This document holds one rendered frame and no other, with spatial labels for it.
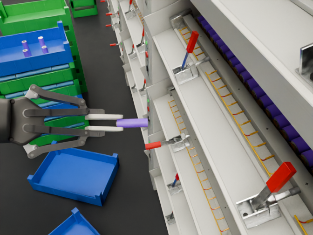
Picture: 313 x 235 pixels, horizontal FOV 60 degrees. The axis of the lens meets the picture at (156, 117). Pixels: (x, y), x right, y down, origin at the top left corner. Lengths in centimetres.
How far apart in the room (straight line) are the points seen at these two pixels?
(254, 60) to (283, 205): 17
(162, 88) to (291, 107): 55
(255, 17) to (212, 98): 21
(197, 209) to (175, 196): 23
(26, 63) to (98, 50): 93
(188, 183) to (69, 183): 71
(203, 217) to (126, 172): 68
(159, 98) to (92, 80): 97
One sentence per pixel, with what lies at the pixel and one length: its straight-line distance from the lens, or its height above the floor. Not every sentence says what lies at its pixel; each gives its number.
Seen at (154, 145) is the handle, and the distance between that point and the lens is 61.
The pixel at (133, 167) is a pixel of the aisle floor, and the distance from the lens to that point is 120.
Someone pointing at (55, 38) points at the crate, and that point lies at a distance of 128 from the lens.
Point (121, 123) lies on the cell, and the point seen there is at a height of 58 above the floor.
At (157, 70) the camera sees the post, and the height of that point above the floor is 58.
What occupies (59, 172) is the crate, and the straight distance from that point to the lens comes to 125.
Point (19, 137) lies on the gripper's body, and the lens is 51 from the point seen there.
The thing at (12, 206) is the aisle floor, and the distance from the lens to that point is 123.
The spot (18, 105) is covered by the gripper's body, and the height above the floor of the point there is 67.
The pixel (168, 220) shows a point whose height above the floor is 12.
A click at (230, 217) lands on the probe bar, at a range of 52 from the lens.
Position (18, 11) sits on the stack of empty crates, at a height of 42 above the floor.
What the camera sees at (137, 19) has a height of 50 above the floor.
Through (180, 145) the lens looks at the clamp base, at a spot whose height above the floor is 50.
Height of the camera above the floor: 98
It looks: 45 degrees down
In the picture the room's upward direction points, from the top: straight up
